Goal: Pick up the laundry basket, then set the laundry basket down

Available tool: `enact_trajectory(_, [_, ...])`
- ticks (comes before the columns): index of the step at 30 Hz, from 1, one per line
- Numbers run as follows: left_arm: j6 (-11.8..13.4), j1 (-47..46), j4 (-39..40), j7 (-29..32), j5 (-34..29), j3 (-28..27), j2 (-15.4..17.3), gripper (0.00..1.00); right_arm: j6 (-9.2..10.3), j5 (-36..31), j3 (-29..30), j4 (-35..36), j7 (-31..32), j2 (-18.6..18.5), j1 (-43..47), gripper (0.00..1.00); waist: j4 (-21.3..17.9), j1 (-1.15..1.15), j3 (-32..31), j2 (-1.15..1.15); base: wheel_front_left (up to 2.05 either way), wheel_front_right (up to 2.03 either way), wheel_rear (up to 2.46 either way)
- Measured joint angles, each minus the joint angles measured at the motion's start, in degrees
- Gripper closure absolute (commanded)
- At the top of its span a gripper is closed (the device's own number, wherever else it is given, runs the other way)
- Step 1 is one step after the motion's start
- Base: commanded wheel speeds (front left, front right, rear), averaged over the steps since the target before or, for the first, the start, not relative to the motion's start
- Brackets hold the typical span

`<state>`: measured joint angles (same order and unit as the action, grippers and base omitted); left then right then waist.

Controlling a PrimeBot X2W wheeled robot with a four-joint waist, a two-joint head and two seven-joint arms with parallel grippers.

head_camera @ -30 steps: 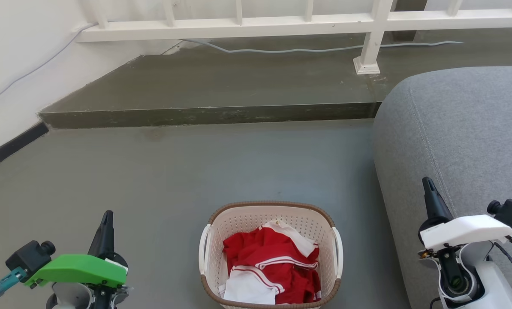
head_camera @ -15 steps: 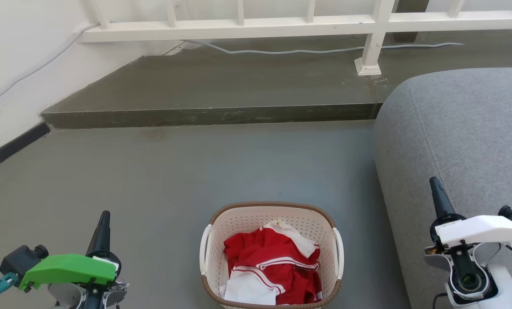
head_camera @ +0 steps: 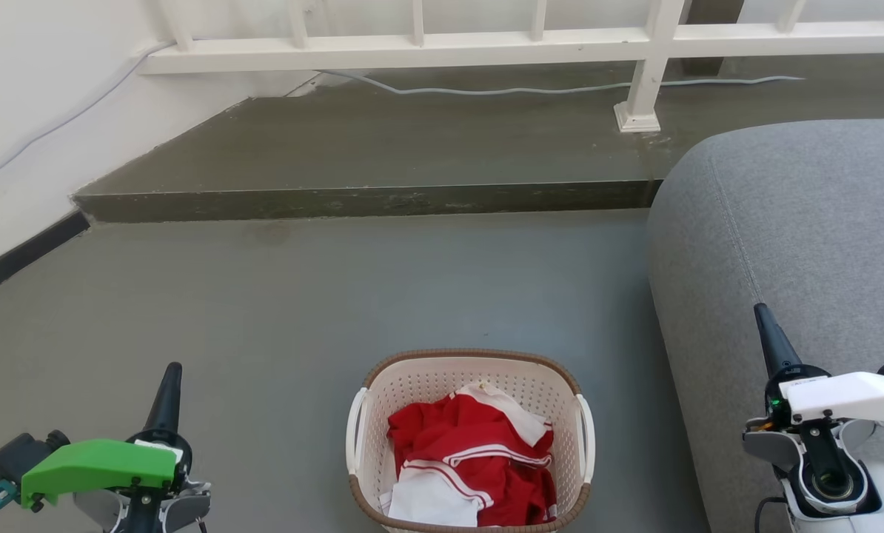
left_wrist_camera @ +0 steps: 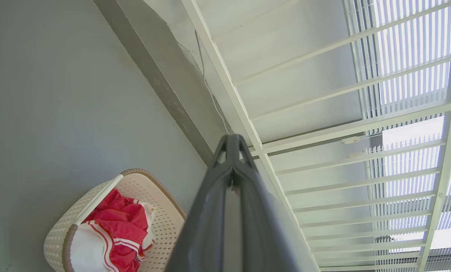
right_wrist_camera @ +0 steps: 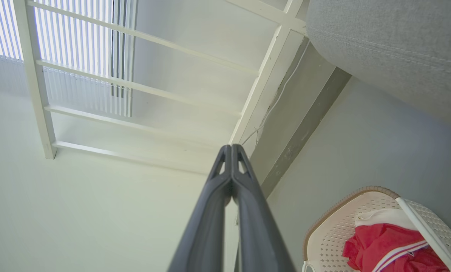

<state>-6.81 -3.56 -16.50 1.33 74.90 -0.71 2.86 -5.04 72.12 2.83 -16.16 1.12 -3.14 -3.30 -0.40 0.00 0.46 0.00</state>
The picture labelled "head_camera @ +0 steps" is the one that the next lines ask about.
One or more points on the red garment with white stripes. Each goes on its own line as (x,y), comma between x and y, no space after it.
(442,429)

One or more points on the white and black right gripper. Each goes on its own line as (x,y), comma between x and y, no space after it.
(856,396)

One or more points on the white railing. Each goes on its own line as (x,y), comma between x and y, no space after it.
(412,52)

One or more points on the black baseboard strip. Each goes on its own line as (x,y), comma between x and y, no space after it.
(27,255)

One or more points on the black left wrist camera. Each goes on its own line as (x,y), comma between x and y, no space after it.
(20,453)

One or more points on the grey fabric sofa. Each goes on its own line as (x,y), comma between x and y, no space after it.
(782,222)

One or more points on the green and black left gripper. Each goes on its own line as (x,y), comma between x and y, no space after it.
(94,466)

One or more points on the cream perforated laundry basket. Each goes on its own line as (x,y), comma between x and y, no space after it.
(427,377)

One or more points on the grey concrete step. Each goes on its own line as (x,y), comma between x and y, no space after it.
(412,148)

